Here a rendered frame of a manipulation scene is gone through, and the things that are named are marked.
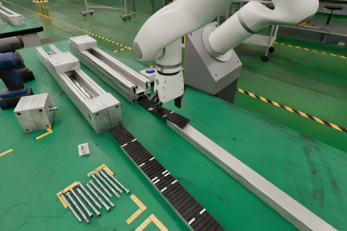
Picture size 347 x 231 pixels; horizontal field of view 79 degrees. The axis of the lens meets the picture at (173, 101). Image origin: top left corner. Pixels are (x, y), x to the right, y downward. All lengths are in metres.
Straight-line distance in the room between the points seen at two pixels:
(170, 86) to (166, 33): 0.22
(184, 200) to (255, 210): 0.18
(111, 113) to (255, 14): 0.65
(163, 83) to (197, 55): 0.34
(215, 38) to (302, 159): 0.59
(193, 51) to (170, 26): 0.46
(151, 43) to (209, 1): 0.17
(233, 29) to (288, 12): 0.21
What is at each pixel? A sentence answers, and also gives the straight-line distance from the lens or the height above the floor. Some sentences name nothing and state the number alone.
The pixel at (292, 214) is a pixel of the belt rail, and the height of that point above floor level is 0.81.
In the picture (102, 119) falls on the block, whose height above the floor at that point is 0.83.
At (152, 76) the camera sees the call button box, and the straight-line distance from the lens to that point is 1.03.
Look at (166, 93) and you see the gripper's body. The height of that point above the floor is 0.93.
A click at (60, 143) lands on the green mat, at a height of 0.78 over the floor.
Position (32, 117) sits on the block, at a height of 0.84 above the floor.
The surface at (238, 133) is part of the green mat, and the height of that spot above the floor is 0.78.
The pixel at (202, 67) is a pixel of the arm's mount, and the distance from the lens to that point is 0.97.
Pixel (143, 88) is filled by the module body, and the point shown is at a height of 0.82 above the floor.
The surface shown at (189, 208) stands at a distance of 0.55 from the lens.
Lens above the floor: 1.28
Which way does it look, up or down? 33 degrees down
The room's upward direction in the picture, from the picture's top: straight up
